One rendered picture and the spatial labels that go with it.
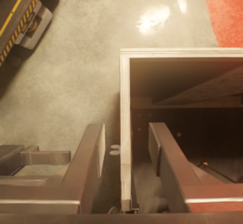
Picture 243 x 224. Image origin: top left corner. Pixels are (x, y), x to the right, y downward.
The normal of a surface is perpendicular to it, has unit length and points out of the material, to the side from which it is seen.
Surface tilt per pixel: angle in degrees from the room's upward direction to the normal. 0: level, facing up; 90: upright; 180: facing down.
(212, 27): 0
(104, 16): 0
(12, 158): 90
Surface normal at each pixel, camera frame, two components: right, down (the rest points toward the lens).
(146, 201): 0.00, 0.09
